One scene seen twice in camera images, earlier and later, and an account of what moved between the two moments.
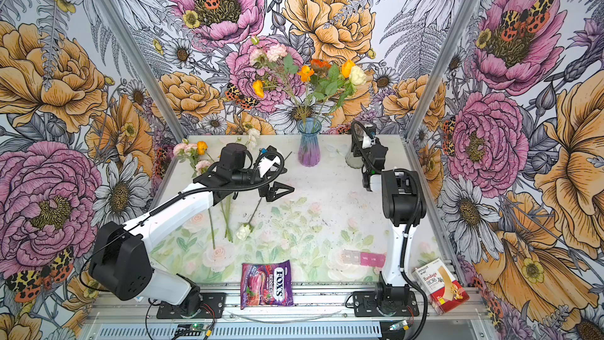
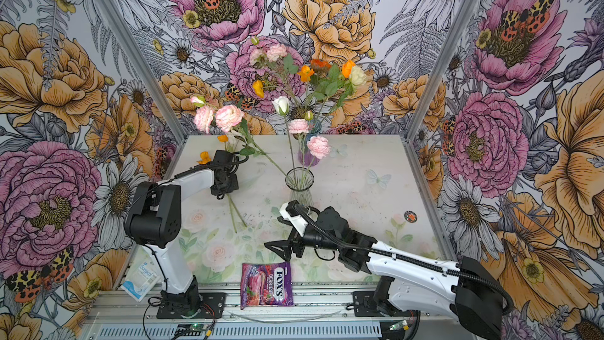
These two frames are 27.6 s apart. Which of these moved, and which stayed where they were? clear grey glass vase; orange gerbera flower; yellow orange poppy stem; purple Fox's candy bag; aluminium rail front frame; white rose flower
Moved: clear grey glass vase
Stayed: purple Fox's candy bag; white rose flower; aluminium rail front frame; yellow orange poppy stem; orange gerbera flower
